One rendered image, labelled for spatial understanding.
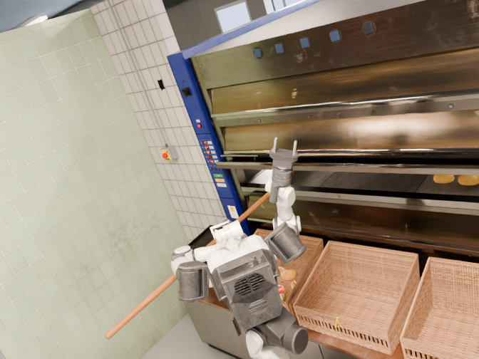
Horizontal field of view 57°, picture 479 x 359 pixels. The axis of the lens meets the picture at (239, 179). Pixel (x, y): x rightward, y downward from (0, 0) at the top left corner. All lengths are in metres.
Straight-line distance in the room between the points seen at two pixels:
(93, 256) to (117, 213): 0.36
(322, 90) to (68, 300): 2.28
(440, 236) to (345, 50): 1.03
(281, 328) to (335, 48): 1.30
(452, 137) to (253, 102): 1.10
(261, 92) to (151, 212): 1.58
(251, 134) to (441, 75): 1.20
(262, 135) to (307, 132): 0.33
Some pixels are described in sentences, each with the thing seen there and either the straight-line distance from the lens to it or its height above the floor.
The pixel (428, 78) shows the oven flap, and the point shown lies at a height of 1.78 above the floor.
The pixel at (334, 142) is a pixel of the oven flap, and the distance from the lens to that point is 2.38.
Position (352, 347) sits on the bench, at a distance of 2.47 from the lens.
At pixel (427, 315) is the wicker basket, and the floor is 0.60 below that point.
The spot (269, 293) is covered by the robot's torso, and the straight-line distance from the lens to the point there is 1.79.
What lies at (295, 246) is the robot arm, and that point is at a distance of 1.86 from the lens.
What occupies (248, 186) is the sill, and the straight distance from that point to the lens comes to 2.98.
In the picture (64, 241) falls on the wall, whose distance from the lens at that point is 3.33.
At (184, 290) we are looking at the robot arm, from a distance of 1.86.
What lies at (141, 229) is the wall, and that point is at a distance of 3.63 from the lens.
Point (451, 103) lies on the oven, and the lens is 2.08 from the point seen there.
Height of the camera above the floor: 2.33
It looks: 21 degrees down
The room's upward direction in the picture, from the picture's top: 19 degrees counter-clockwise
